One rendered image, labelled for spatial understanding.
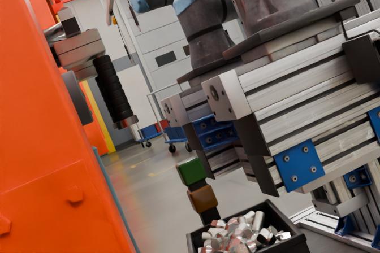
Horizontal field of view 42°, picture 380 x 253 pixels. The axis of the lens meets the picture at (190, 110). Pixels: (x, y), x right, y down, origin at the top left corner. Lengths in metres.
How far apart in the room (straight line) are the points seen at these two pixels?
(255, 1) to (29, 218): 0.61
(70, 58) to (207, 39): 0.58
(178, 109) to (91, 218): 0.81
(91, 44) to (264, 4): 0.35
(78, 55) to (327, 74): 0.48
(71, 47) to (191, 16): 0.58
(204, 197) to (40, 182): 0.31
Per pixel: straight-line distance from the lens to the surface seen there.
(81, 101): 1.10
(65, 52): 0.97
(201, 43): 1.46
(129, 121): 0.97
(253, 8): 1.01
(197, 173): 0.83
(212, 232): 0.71
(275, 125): 0.95
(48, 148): 0.62
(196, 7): 1.47
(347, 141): 1.07
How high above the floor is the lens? 0.77
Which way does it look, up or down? 2 degrees down
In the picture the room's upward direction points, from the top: 23 degrees counter-clockwise
